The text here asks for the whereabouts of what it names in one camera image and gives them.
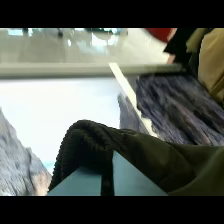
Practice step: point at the red garment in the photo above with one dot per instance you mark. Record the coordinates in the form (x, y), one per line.
(160, 33)

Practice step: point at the dark green garment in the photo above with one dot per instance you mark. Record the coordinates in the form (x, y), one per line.
(160, 160)

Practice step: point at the black garment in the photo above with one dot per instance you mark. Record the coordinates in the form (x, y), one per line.
(181, 45)

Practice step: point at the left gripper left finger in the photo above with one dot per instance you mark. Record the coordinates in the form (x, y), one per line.
(80, 185)

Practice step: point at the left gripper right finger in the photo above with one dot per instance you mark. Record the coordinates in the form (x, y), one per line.
(131, 181)

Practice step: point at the khaki garment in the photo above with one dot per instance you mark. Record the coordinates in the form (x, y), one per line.
(213, 63)

